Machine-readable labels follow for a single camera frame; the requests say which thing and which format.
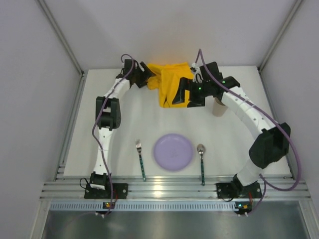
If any beige paper cup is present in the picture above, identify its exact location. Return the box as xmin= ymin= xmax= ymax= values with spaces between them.
xmin=212 ymin=98 xmax=228 ymax=117

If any yellow cloth placemat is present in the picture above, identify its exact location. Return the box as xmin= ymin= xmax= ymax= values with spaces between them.
xmin=147 ymin=62 xmax=194 ymax=108

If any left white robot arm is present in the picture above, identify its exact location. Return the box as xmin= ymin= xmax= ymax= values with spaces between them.
xmin=89 ymin=59 xmax=155 ymax=191

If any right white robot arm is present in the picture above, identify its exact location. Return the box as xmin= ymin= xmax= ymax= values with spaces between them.
xmin=172 ymin=62 xmax=291 ymax=199

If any purple plastic plate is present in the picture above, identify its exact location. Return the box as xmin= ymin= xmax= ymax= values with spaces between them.
xmin=153 ymin=133 xmax=194 ymax=172

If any spoon with green handle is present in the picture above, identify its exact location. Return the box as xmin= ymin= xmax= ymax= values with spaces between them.
xmin=197 ymin=144 xmax=205 ymax=186

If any fork with green handle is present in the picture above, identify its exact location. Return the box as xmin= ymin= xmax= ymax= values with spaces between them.
xmin=136 ymin=139 xmax=147 ymax=182

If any left aluminium frame post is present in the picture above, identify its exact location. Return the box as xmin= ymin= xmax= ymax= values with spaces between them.
xmin=35 ymin=0 xmax=84 ymax=76

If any aluminium frame post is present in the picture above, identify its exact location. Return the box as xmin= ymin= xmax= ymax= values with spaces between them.
xmin=257 ymin=0 xmax=305 ymax=74
xmin=35 ymin=0 xmax=84 ymax=76

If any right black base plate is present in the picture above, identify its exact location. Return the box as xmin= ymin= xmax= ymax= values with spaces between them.
xmin=216 ymin=182 xmax=262 ymax=199

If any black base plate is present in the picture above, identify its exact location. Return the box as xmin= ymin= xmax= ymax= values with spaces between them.
xmin=84 ymin=183 xmax=128 ymax=199
xmin=216 ymin=182 xmax=262 ymax=199

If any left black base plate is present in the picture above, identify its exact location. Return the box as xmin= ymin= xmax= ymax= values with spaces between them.
xmin=84 ymin=183 xmax=128 ymax=199

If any right aluminium frame post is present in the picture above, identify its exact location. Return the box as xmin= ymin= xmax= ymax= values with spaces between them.
xmin=257 ymin=0 xmax=305 ymax=74

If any aluminium front rail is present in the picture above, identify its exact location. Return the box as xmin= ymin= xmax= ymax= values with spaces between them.
xmin=40 ymin=176 xmax=311 ymax=201

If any perforated cable duct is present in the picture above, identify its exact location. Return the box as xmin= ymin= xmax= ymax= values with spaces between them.
xmin=49 ymin=201 xmax=252 ymax=212

